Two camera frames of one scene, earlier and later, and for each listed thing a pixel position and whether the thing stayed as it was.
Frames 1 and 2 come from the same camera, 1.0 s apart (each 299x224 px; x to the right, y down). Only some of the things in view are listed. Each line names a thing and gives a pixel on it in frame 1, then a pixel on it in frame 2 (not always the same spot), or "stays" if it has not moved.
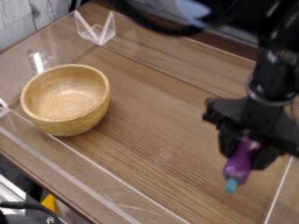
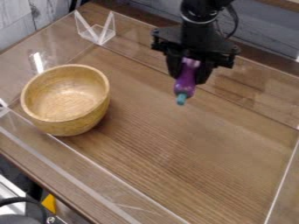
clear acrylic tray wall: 102,103 stays
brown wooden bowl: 66,98 stays
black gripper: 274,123 → 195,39
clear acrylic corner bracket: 98,34 stays
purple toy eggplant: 237,165 → 187,79
